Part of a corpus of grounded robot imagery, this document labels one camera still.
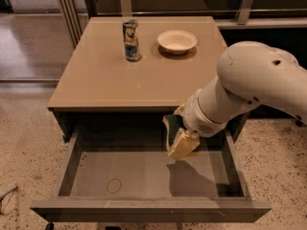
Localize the open grey top drawer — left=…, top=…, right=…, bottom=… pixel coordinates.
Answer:
left=31, top=128, right=271, bottom=222

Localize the metal railing frame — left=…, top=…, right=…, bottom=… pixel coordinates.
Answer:
left=52, top=0, right=307, bottom=49

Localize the blue white drink can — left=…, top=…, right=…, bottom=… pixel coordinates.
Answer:
left=122, top=19, right=141, bottom=62

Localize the red rubber band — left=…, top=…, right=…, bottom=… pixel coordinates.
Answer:
left=106, top=178, right=122, bottom=194

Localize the green yellow sponge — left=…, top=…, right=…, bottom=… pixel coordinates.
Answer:
left=163, top=114, right=185, bottom=151

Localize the beige drawer cabinet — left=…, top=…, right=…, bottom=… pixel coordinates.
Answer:
left=48, top=16, right=226, bottom=137

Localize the white paper bowl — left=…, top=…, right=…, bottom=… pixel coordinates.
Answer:
left=157, top=30, right=198, bottom=56

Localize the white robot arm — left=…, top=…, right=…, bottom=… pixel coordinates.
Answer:
left=163, top=41, right=307, bottom=160

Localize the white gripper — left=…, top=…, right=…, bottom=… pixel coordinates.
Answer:
left=168, top=90, right=225, bottom=160

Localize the black caster wheel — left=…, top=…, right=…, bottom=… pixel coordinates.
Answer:
left=45, top=222, right=55, bottom=230

